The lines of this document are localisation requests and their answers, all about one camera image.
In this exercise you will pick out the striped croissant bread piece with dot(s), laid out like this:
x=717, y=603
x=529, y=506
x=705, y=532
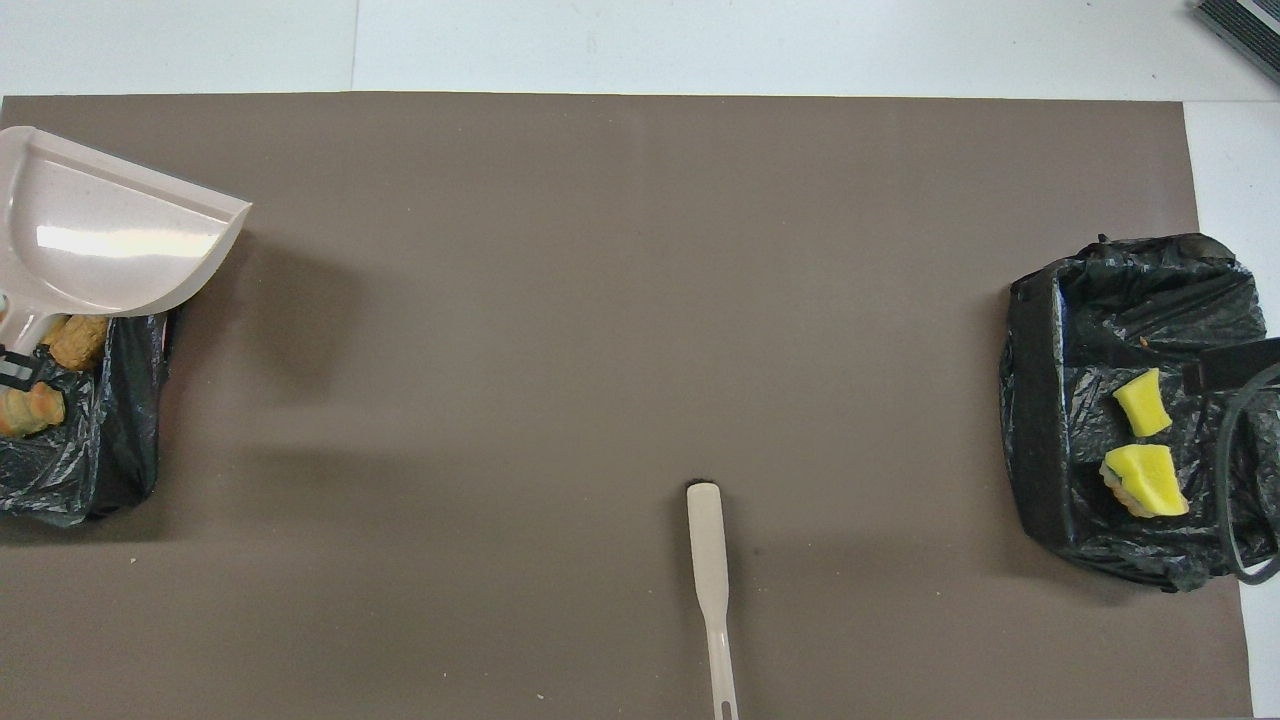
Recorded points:
x=30, y=410

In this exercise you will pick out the brown bread nugget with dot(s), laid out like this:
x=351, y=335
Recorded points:
x=78, y=342

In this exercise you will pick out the notched yellow sponge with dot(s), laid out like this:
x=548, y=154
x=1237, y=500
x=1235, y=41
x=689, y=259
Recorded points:
x=1142, y=402

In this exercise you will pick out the yellow green sponge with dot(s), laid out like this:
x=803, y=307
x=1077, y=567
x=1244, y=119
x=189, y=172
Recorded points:
x=1150, y=478

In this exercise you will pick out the beige plastic dustpan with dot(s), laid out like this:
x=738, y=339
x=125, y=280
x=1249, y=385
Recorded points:
x=110, y=230

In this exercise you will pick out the beige brush black bristles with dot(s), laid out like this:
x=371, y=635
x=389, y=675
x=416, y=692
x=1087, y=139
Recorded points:
x=708, y=560

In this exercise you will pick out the black bag bin pink rim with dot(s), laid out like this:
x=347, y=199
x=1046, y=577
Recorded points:
x=110, y=420

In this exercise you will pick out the black bag lined bin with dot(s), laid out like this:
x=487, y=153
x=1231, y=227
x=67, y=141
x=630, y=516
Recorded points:
x=1060, y=400

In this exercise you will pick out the grey ribbed panel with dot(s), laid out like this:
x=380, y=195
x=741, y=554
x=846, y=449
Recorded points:
x=1245, y=30

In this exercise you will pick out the brown table mat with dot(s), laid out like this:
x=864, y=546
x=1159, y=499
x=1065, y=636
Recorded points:
x=600, y=350

